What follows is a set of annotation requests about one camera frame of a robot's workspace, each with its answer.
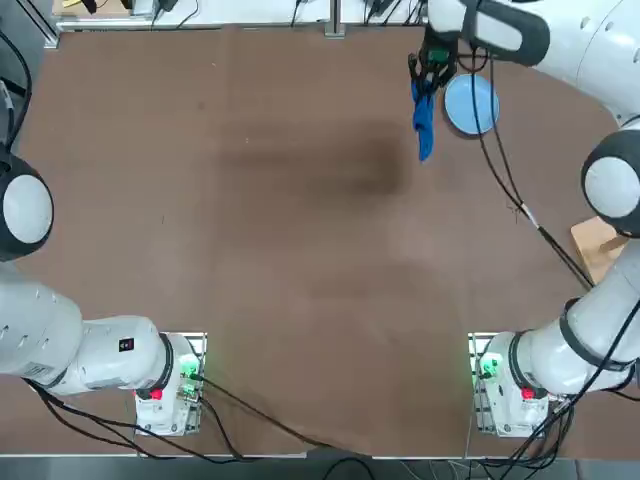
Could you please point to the wooden cup rack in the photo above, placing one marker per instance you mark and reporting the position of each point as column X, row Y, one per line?
column 590, row 245

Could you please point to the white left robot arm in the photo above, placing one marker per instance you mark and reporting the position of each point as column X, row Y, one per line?
column 115, row 360

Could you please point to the aluminium frame rail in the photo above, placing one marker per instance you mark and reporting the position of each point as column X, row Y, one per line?
column 125, row 22

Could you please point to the black power plug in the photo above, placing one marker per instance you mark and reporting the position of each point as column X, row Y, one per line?
column 165, row 5

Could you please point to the blue cloth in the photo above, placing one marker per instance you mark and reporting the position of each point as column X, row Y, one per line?
column 425, row 125

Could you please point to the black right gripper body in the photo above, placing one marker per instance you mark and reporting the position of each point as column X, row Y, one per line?
column 425, row 55

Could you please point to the aluminium frame post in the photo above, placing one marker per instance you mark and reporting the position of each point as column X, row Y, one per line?
column 335, row 20

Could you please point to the light blue plastic plate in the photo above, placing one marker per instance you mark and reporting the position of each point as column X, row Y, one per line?
column 472, row 105

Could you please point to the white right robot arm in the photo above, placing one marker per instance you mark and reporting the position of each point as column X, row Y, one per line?
column 590, row 45

